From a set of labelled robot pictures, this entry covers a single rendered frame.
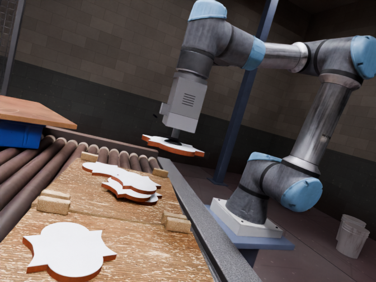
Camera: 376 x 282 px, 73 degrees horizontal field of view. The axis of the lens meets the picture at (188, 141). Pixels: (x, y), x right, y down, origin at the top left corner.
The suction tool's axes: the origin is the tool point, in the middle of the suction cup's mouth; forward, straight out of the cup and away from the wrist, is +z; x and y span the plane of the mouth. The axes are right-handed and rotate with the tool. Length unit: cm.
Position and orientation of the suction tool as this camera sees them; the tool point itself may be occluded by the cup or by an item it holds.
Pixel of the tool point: (171, 147)
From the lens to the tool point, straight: 57.7
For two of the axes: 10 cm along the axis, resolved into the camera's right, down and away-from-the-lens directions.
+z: -2.7, 9.6, 1.1
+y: 2.0, 1.7, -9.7
